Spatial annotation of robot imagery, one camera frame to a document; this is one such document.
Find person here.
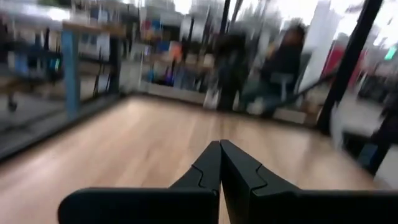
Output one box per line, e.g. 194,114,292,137
241,23,308,118

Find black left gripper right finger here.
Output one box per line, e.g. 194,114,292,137
220,139,398,224

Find wooden workbench steel legs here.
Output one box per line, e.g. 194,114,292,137
0,21,127,121

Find black aluminium rig frame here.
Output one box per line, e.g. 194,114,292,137
0,0,385,162

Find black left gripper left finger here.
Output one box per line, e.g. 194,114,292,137
57,140,222,224

